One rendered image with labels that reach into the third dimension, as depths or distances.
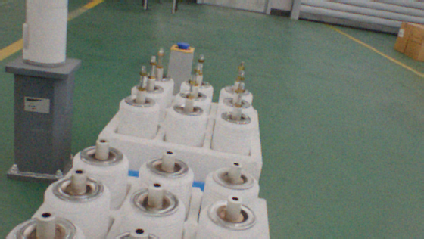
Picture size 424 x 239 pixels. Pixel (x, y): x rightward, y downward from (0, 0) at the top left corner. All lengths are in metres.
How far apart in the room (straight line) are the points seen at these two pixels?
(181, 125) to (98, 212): 0.42
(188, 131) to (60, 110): 0.33
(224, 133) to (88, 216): 0.47
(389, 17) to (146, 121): 5.76
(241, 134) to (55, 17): 0.51
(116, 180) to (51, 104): 0.41
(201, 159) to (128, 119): 0.20
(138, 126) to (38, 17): 0.34
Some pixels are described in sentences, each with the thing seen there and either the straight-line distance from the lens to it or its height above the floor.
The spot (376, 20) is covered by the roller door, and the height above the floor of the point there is 0.16.
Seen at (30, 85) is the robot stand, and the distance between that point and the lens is 1.13.
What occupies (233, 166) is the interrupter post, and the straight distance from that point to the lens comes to 0.75.
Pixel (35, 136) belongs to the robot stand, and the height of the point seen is 0.13.
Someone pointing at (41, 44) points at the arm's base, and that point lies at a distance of 1.11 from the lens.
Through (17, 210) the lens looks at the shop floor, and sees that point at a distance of 1.11.
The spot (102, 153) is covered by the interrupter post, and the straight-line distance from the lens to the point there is 0.78.
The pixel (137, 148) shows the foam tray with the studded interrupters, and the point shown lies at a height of 0.16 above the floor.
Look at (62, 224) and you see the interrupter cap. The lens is 0.62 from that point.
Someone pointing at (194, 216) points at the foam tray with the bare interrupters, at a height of 0.18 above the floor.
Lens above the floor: 0.61
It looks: 21 degrees down
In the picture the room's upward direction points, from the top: 10 degrees clockwise
